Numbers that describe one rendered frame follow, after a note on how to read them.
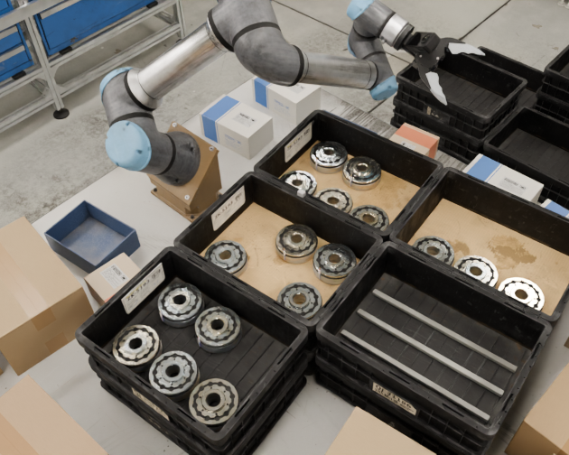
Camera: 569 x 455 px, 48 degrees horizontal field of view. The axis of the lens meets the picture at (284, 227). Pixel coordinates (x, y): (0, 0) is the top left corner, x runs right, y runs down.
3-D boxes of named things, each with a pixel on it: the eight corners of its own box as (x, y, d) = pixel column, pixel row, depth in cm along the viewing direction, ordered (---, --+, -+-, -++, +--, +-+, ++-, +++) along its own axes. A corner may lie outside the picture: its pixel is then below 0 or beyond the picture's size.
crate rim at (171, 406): (73, 340, 135) (70, 334, 133) (171, 249, 151) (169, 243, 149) (219, 450, 119) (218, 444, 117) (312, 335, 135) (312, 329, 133)
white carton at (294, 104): (253, 99, 219) (251, 78, 212) (277, 83, 225) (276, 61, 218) (295, 125, 210) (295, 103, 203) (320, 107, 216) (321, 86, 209)
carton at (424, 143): (410, 185, 191) (414, 167, 185) (375, 169, 196) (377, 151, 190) (435, 155, 199) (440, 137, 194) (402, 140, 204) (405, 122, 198)
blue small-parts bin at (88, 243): (51, 249, 178) (42, 233, 173) (90, 216, 186) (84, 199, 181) (101, 282, 170) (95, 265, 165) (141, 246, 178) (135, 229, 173)
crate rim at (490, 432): (312, 335, 135) (312, 329, 133) (385, 245, 150) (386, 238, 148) (490, 444, 119) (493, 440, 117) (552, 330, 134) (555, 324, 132)
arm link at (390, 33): (397, 9, 160) (377, 36, 161) (412, 19, 160) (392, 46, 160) (396, 18, 168) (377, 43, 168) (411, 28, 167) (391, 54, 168)
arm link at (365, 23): (359, 2, 171) (365, -19, 163) (392, 26, 170) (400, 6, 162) (341, 22, 169) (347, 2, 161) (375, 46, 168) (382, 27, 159)
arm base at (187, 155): (149, 171, 185) (125, 165, 176) (172, 124, 182) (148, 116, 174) (185, 195, 178) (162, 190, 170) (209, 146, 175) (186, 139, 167)
